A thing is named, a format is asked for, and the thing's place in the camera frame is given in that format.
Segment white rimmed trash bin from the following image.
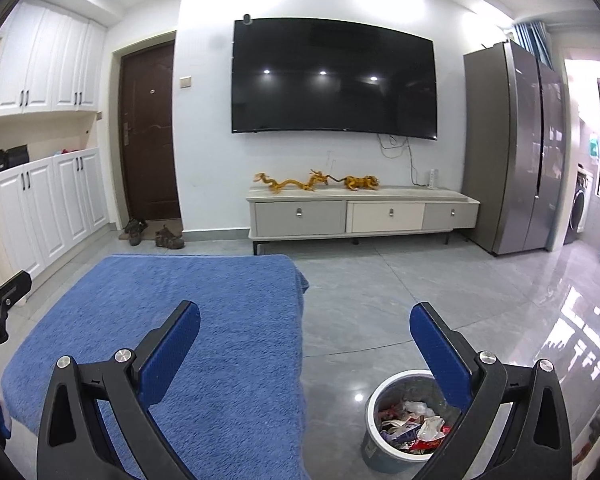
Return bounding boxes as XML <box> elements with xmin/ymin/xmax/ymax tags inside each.
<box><xmin>361</xmin><ymin>370</ymin><xmax>462</xmax><ymax>474</ymax></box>

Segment black box on counter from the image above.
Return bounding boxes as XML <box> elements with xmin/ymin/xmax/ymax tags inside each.
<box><xmin>0</xmin><ymin>145</ymin><xmax>30</xmax><ymax>172</ymax></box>

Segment brown shoe left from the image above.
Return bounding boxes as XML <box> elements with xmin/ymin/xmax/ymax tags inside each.
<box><xmin>124</xmin><ymin>219</ymin><xmax>148</xmax><ymax>247</ymax></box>

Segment brown shoe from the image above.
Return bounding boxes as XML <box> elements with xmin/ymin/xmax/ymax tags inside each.
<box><xmin>155</xmin><ymin>226</ymin><xmax>185</xmax><ymax>250</ymax></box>
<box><xmin>124</xmin><ymin>219</ymin><xmax>148</xmax><ymax>247</ymax></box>

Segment blue fuzzy table cloth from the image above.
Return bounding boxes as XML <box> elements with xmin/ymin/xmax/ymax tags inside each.
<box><xmin>2</xmin><ymin>255</ymin><xmax>309</xmax><ymax>479</ymax></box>

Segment brown shoe right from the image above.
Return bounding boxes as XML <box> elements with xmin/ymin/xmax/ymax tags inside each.
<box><xmin>155</xmin><ymin>226</ymin><xmax>185</xmax><ymax>250</ymax></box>

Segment dark brown entrance door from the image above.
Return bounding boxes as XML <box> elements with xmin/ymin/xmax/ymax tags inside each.
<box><xmin>119</xmin><ymin>41</ymin><xmax>181</xmax><ymax>220</ymax></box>

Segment washing machine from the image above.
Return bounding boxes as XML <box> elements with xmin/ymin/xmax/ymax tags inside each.
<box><xmin>564</xmin><ymin>164</ymin><xmax>593</xmax><ymax>245</ymax></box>

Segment grey double door refrigerator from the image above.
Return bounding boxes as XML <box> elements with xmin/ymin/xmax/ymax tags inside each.
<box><xmin>462</xmin><ymin>40</ymin><xmax>566</xmax><ymax>256</ymax></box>

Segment golden tiger figurine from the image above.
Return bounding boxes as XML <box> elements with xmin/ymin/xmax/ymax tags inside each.
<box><xmin>343</xmin><ymin>176</ymin><xmax>379</xmax><ymax>191</ymax></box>

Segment white grey TV cabinet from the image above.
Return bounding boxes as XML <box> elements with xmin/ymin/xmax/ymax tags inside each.
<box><xmin>247</xmin><ymin>186</ymin><xmax>480</xmax><ymax>254</ymax></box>

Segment golden dragon figurine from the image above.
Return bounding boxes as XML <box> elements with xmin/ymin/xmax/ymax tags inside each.
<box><xmin>253</xmin><ymin>170</ymin><xmax>328</xmax><ymax>194</ymax></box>

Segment white upper wall cabinet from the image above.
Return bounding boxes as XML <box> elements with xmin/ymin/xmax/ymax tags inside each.
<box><xmin>0</xmin><ymin>0</ymin><xmax>106</xmax><ymax>117</ymax></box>

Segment large black wall television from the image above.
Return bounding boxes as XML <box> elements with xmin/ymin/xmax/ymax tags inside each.
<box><xmin>230</xmin><ymin>18</ymin><xmax>438</xmax><ymax>141</ymax></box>

